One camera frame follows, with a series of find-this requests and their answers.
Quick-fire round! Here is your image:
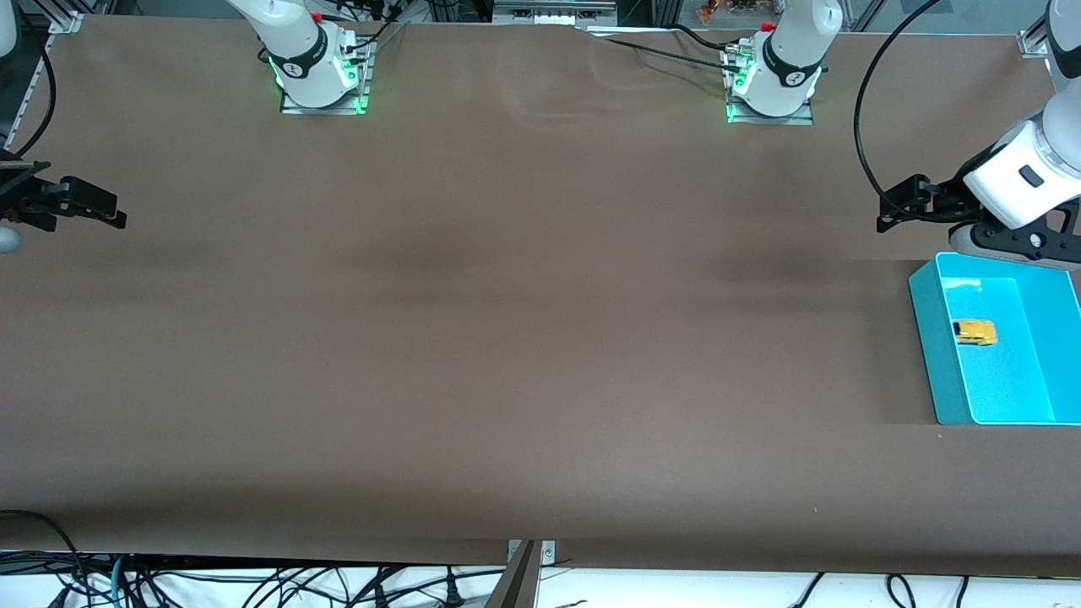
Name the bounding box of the grey power strip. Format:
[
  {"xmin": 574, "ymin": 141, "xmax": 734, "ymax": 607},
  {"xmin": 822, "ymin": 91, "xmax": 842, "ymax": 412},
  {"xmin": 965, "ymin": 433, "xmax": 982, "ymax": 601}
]
[{"xmin": 492, "ymin": 2, "xmax": 618, "ymax": 25}]

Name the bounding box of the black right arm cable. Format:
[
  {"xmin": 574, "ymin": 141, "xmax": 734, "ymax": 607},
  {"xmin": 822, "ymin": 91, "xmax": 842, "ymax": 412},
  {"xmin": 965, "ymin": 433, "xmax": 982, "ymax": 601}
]
[{"xmin": 13, "ymin": 41, "xmax": 57, "ymax": 158}]

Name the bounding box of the orange green small object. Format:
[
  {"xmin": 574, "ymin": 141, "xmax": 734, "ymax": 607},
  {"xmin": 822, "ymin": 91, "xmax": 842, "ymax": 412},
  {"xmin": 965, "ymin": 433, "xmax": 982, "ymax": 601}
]
[{"xmin": 697, "ymin": 0, "xmax": 763, "ymax": 23}]

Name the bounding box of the black right base cable bundle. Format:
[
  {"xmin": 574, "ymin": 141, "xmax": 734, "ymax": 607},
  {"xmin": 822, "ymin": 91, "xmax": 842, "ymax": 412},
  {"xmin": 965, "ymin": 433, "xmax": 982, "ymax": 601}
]
[{"xmin": 334, "ymin": 0, "xmax": 408, "ymax": 55}]

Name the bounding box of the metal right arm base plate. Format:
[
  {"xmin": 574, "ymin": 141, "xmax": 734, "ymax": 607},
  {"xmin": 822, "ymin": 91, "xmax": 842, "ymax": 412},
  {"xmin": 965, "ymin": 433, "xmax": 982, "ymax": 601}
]
[{"xmin": 280, "ymin": 35, "xmax": 373, "ymax": 116}]

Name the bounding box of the aluminium table side rail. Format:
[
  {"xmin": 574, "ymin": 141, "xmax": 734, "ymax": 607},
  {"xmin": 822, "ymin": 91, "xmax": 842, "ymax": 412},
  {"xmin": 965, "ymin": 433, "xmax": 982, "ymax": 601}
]
[{"xmin": 0, "ymin": 30, "xmax": 53, "ymax": 153}]

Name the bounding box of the black looped floor cable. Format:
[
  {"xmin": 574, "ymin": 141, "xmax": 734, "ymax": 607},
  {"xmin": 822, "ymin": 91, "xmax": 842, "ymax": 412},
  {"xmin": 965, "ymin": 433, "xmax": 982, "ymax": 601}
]
[{"xmin": 0, "ymin": 509, "xmax": 83, "ymax": 585}]

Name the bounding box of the grey slanted support beam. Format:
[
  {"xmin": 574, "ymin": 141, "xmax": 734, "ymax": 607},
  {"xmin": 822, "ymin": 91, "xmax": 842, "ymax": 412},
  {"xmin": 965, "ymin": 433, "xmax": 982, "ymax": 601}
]
[{"xmin": 485, "ymin": 540, "xmax": 540, "ymax": 608}]

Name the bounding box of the teal plastic bin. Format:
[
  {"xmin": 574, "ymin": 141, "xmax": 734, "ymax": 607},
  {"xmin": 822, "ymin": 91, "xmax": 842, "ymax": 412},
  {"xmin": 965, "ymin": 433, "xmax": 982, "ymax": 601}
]
[{"xmin": 908, "ymin": 251, "xmax": 1081, "ymax": 426}]

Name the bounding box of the yellow toy beetle car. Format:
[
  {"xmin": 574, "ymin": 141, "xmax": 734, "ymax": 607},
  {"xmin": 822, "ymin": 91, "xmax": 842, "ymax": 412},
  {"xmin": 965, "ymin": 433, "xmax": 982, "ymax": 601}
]
[{"xmin": 952, "ymin": 318, "xmax": 998, "ymax": 347}]

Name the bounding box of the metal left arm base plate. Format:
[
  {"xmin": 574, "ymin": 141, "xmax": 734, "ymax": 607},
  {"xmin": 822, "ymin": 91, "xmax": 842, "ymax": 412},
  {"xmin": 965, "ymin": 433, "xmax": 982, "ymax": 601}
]
[{"xmin": 724, "ymin": 46, "xmax": 817, "ymax": 127}]

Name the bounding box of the black floor cable bundle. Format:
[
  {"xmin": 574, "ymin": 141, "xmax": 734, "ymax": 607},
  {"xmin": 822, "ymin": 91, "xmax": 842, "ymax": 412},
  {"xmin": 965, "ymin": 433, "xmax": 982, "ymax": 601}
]
[{"xmin": 0, "ymin": 549, "xmax": 508, "ymax": 608}]

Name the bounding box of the short black table cable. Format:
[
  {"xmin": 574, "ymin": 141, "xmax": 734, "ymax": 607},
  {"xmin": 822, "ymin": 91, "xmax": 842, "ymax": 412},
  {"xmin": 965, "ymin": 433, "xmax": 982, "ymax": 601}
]
[{"xmin": 669, "ymin": 23, "xmax": 740, "ymax": 53}]

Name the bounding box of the long black table cable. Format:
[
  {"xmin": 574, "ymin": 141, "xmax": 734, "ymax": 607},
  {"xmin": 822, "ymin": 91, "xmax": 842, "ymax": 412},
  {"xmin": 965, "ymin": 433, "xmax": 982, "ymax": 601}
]
[{"xmin": 601, "ymin": 35, "xmax": 732, "ymax": 73}]

